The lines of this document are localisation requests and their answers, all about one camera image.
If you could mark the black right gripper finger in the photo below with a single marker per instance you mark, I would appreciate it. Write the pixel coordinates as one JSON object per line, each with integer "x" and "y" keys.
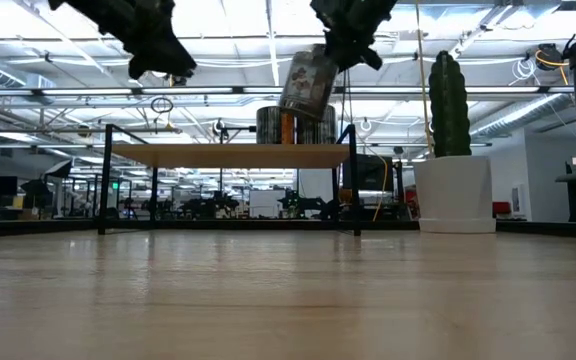
{"x": 334, "y": 47}
{"x": 360, "y": 52}

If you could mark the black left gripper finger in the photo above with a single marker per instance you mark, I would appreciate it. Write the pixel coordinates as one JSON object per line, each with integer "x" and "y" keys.
{"x": 148, "y": 57}
{"x": 175, "y": 55}

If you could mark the green cactus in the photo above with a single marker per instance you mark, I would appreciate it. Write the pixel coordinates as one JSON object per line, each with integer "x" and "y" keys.
{"x": 449, "y": 105}

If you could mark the wooden shelf riser black legs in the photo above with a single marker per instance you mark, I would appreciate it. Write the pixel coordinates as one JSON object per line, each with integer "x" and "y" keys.
{"x": 228, "y": 156}

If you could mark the black studio lamp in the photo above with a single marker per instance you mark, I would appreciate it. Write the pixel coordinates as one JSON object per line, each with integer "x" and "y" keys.
{"x": 58, "y": 169}

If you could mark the white board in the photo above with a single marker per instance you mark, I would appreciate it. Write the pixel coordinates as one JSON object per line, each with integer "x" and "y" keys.
{"x": 267, "y": 204}

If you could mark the white plant pot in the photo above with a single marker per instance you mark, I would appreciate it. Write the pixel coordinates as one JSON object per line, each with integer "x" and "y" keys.
{"x": 455, "y": 195}

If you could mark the red box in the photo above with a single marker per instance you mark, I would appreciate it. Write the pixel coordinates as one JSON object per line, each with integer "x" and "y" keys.
{"x": 501, "y": 208}

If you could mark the black aluminium table frame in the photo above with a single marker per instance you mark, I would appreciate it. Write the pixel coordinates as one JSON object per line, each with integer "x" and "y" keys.
{"x": 43, "y": 227}

